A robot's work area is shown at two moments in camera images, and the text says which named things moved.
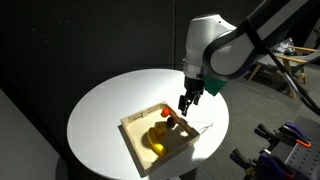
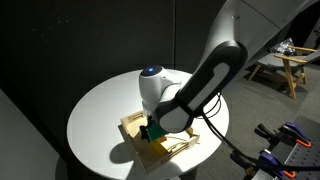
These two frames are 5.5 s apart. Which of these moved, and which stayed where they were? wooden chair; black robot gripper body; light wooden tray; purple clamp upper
Moved: black robot gripper body
Stayed: light wooden tray; purple clamp upper; wooden chair
